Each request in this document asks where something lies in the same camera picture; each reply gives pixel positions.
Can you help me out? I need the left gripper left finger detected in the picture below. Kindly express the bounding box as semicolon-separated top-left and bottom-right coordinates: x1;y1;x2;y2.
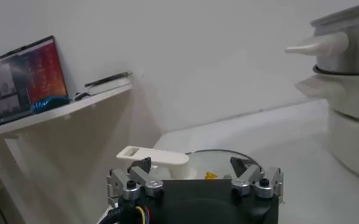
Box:
107;156;165;208

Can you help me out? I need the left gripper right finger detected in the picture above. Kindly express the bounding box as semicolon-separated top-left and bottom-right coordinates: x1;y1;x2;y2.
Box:
230;156;284;198

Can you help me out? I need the blue computer mouse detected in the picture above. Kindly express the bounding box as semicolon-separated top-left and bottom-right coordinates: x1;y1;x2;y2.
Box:
29;96;71;114

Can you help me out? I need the flat black device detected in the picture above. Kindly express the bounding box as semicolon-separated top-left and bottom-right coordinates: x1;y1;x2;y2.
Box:
84;71;133;88

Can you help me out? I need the glass lid with white handle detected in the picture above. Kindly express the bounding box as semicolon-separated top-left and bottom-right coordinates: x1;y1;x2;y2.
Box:
116;145;262;181

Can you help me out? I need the open black laptop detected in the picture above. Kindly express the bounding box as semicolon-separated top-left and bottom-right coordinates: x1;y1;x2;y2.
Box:
0;35;69;130

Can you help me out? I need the white side table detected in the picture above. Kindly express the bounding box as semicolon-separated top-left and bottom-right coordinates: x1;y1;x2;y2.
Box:
0;83;134;224

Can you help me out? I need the flat white box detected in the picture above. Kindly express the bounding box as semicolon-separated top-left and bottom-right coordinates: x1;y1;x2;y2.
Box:
86;76;133;96

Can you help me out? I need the white electric cooking pot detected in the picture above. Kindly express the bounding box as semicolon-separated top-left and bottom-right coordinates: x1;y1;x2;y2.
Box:
294;65;359;183

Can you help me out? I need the left gripper cable bundle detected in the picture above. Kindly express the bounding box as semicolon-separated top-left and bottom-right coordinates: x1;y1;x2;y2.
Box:
98;203;151;224

